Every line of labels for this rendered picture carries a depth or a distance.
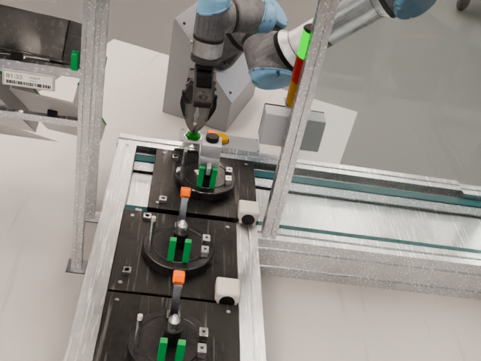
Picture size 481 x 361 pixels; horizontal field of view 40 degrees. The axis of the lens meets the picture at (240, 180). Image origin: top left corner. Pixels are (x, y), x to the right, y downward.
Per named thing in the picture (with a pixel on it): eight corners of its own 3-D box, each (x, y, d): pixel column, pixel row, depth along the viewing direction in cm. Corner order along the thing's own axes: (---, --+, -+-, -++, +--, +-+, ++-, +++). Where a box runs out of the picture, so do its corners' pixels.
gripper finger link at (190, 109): (194, 124, 173) (199, 92, 168) (193, 135, 168) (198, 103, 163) (182, 122, 173) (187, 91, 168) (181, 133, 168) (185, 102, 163)
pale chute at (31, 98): (47, 129, 155) (52, 111, 156) (101, 141, 154) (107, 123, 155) (8, 89, 127) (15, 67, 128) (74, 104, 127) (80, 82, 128)
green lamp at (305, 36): (295, 49, 123) (301, 24, 121) (321, 53, 124) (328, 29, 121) (298, 60, 119) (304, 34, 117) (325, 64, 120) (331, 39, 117)
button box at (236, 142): (177, 147, 175) (180, 127, 172) (255, 157, 177) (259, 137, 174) (175, 161, 169) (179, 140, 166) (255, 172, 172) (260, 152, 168)
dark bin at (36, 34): (46, 54, 142) (53, 20, 141) (105, 67, 142) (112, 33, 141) (-10, 46, 115) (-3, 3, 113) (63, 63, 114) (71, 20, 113)
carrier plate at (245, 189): (155, 154, 161) (156, 147, 160) (252, 167, 164) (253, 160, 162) (146, 214, 141) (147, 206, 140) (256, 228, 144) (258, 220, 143)
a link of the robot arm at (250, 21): (270, -18, 159) (228, -20, 154) (281, 21, 155) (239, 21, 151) (258, 2, 165) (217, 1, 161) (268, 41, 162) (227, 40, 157)
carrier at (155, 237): (123, 215, 139) (127, 167, 132) (235, 229, 142) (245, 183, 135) (107, 297, 119) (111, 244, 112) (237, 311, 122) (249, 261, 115)
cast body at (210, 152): (198, 153, 151) (202, 127, 147) (217, 156, 151) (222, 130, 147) (197, 174, 144) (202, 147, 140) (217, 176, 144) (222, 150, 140)
